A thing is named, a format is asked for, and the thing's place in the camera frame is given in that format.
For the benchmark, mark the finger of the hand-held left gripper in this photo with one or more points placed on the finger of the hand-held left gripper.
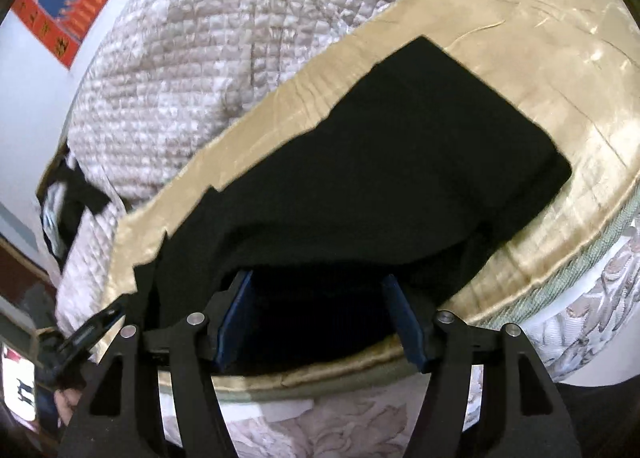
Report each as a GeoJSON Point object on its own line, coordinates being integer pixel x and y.
{"type": "Point", "coordinates": [92, 330]}

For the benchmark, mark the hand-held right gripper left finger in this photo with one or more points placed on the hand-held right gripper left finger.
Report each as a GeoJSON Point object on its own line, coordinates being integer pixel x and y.
{"type": "Point", "coordinates": [232, 323]}

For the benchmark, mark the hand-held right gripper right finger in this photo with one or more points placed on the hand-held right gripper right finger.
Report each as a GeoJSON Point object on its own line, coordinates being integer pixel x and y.
{"type": "Point", "coordinates": [407, 328]}

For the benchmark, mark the black pants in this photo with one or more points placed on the black pants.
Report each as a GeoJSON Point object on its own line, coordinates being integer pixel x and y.
{"type": "Point", "coordinates": [400, 163]}

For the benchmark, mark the person's left hand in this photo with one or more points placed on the person's left hand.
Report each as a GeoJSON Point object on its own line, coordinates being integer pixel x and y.
{"type": "Point", "coordinates": [69, 405]}

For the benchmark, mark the white printed panel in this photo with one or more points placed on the white printed panel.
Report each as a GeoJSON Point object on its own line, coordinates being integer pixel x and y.
{"type": "Point", "coordinates": [17, 383]}

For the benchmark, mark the dark wooden furniture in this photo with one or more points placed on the dark wooden furniture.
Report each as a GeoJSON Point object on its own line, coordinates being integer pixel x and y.
{"type": "Point", "coordinates": [25, 278]}

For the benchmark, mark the pile of dark clothes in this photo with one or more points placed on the pile of dark clothes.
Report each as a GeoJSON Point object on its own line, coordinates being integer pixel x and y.
{"type": "Point", "coordinates": [75, 198]}

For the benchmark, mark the floral quilted bedspread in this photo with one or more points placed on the floral quilted bedspread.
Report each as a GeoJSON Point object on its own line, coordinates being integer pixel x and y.
{"type": "Point", "coordinates": [200, 63]}

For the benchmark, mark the gold satin blanket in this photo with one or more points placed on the gold satin blanket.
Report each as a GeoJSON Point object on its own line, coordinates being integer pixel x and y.
{"type": "Point", "coordinates": [550, 63]}

